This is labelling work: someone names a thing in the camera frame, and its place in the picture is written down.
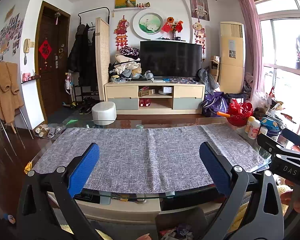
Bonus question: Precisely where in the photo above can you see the black trash bin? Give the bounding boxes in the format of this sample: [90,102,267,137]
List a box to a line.
[155,207,208,239]

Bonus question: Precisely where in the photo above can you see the right hand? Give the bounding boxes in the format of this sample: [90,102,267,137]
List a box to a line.
[280,191,300,213]

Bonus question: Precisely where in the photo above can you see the left hand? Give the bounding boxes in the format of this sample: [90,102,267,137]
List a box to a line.
[136,233,152,240]

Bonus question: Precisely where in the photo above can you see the grey woven table cloth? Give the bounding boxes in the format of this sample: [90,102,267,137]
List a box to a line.
[34,124,264,194]

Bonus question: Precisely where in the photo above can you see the red plastic basket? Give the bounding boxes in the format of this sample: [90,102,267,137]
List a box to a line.
[227,99,253,127]

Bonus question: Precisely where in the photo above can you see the purple bag on floor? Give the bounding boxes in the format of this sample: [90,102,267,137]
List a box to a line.
[200,92,228,117]

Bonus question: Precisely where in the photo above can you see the white round stool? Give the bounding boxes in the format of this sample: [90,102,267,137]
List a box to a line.
[91,101,117,126]

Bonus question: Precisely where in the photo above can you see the beige TV cabinet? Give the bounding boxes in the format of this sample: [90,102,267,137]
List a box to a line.
[104,81,205,115]

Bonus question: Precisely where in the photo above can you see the brown coat on chair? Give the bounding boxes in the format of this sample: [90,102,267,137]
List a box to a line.
[0,61,24,124]

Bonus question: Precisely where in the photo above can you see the pink curtain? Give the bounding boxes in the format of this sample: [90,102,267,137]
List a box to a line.
[238,0,263,93]

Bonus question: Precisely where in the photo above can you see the beige standing air conditioner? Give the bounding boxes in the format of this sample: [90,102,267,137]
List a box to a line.
[218,21,245,94]

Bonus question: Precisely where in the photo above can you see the black television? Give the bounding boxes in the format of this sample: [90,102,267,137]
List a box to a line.
[140,40,202,77]

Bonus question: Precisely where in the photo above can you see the brown wooden door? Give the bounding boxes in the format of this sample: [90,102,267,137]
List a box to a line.
[34,1,70,124]

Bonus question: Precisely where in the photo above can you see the round lotus wall picture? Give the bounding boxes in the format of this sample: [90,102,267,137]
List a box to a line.
[132,9,164,40]

